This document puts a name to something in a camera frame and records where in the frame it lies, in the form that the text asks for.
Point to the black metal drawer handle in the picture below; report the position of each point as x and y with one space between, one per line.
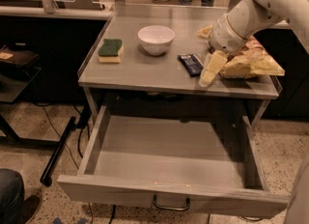
169 203

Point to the yellow brown chips bag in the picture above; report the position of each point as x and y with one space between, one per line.
250 61

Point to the dark blue rxbar wrapper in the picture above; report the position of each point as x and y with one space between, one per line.
191 64

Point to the green yellow sponge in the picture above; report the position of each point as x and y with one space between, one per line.
111 51

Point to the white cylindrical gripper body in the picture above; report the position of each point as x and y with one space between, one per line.
223 38

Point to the black floor bar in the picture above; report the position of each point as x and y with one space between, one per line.
46 178

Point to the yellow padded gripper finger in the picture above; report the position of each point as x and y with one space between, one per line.
204 32
214 63

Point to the grey open top drawer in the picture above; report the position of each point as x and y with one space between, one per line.
210 159

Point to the seated person leg and shoe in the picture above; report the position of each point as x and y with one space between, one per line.
15 207

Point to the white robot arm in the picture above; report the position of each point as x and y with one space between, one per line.
266 13

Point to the grey cabinet table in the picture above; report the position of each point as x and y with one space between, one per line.
139 71

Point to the dark side shelf with tray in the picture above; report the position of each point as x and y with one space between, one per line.
17 69

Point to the white ceramic bowl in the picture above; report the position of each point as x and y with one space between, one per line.
156 39

